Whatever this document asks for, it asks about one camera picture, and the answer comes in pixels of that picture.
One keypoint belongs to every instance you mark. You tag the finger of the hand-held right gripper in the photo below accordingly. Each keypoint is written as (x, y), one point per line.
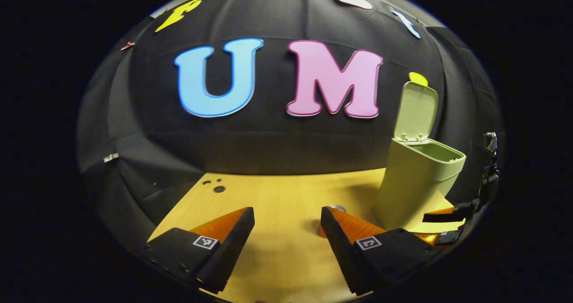
(452, 214)
(450, 236)

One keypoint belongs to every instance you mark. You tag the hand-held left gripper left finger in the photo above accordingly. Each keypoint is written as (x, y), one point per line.
(228, 253)

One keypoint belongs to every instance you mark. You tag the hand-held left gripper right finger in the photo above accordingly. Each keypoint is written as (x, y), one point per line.
(342, 258)

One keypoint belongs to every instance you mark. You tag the green desktop garbage bin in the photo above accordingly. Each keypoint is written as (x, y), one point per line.
(412, 186)

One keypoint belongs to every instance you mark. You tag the wooden desktop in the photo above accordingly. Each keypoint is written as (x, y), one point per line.
(277, 204)

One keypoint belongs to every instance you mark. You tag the white cloth clip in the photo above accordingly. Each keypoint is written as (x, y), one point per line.
(111, 157)

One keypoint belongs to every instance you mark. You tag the copper cloth clip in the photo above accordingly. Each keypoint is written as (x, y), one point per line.
(127, 46)

